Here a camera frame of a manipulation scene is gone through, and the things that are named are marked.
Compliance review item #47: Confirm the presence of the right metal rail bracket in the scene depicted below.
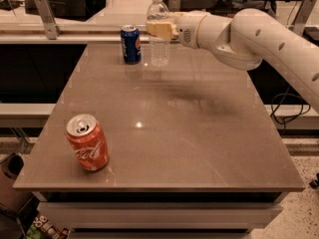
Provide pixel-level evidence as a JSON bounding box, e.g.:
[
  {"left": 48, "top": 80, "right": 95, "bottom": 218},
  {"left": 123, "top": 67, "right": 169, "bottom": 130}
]
[{"left": 291, "top": 0, "right": 317, "bottom": 36}]

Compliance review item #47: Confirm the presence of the clear plastic water bottle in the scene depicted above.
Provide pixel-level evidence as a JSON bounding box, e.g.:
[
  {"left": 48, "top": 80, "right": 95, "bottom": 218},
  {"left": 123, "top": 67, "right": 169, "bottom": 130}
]
[{"left": 147, "top": 0, "right": 169, "bottom": 67}]

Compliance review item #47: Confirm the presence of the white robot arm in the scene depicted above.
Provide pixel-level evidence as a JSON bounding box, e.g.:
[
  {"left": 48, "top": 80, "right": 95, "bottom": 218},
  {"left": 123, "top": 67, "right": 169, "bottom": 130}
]
[{"left": 146, "top": 9, "right": 319, "bottom": 112}]

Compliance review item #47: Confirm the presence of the white drawer under table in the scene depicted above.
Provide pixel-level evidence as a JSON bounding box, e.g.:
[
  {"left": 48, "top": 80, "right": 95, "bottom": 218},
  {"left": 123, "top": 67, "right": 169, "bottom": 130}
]
[{"left": 38, "top": 202, "right": 282, "bottom": 231}]

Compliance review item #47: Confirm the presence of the green snack package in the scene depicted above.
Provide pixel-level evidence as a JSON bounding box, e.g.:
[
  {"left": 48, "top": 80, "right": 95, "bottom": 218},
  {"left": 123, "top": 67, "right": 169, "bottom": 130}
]
[{"left": 24, "top": 214, "right": 69, "bottom": 239}]

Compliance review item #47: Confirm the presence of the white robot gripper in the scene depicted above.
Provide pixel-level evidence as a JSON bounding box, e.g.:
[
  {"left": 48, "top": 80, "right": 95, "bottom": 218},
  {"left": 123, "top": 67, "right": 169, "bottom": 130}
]
[{"left": 146, "top": 11, "right": 208, "bottom": 49}]

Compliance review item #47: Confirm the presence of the left metal rail bracket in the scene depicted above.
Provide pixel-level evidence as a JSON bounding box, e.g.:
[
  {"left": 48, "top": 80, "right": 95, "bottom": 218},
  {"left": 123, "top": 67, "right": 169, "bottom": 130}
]
[{"left": 34, "top": 0, "right": 61, "bottom": 40}]

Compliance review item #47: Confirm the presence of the blue pepsi can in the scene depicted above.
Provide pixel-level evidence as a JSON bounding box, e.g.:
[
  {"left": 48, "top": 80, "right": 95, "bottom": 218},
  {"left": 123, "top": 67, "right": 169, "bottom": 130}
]
[{"left": 121, "top": 25, "right": 141, "bottom": 64}]

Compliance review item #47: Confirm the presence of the black cable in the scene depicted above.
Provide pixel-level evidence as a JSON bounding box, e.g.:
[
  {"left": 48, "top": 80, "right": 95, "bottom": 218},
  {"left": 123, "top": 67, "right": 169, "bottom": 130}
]
[{"left": 269, "top": 87, "right": 312, "bottom": 131}]

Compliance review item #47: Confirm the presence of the red coca-cola can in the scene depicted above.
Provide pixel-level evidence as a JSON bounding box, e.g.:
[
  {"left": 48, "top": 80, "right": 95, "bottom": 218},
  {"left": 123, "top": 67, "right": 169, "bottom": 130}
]
[{"left": 66, "top": 114, "right": 109, "bottom": 171}]

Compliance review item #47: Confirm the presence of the metal rail bracket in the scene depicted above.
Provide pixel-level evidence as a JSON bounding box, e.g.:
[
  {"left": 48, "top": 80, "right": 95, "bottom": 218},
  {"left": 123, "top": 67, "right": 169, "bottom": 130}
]
[
  {"left": 291, "top": 0, "right": 317, "bottom": 36},
  {"left": 34, "top": 0, "right": 61, "bottom": 40},
  {"left": 168, "top": 0, "right": 180, "bottom": 12}
]

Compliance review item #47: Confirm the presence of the middle metal rail bracket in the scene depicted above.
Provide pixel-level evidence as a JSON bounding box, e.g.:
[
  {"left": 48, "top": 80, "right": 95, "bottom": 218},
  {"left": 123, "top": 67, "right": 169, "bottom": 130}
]
[{"left": 168, "top": 0, "right": 180, "bottom": 12}]

